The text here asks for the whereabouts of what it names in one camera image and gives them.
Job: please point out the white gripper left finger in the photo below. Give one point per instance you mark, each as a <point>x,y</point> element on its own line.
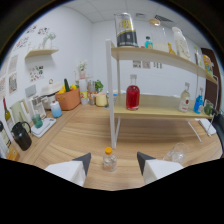
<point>71,170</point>

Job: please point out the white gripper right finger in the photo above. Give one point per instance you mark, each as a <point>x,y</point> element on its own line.
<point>156,168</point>

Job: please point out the small clear bottle orange cap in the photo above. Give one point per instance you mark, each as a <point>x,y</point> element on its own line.
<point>109,163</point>

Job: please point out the blue liquid glass bottle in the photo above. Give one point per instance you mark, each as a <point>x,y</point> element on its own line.
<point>198,105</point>

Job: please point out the clear bottle wooden lid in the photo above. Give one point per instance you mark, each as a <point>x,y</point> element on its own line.
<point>160,45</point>

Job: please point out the green glass cup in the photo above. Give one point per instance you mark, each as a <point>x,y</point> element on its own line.
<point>37,121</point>

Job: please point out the yellow cup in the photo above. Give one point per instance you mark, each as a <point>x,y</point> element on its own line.
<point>101,100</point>

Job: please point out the clear glass with ice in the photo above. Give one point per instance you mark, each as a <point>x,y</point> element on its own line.
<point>176,154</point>

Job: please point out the white kitchen scale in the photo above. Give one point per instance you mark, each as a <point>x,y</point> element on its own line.
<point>46,128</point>

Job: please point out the black lidded mug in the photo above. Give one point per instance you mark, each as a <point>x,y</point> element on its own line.
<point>21,136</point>

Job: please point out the white blue lidded container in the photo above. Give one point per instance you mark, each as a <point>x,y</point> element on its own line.
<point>56,110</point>

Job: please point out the white notebook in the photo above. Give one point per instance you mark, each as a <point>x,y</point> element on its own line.
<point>206,126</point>

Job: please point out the orange basket with fruit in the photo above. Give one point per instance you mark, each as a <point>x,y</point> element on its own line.
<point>68,100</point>

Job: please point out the black chair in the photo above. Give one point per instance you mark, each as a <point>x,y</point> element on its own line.
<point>219,130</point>

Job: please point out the red liquid glass bottle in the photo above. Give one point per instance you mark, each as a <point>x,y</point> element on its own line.
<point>132,98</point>

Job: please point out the glass jar with green plant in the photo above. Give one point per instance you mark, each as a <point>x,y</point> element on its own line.
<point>208,108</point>

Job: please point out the green potted plant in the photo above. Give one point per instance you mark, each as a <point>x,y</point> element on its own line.
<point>99,86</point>

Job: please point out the brown door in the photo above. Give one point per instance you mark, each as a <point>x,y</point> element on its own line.
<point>213,86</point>

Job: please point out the pink vase white flowers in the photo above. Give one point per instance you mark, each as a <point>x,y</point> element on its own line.
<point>82,70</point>

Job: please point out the wooden two-tier shelf rack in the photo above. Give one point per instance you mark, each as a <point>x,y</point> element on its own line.
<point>156,55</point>

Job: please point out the clear bottle green cap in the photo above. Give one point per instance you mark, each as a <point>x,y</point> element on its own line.
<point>197,56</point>

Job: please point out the small yellow bottle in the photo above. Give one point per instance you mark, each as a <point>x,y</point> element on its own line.
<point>171,50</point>

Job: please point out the small teal bottle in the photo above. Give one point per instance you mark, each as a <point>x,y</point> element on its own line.
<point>148,44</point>

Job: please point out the white vase ornament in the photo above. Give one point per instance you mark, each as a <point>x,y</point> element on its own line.
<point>48,39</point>

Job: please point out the tall black silver can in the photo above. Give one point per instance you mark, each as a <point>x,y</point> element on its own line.
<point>126,33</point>

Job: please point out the ceiling air vent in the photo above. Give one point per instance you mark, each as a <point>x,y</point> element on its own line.
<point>163,18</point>

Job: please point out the wooden wall shelf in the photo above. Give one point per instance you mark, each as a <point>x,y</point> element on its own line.
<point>41,52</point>

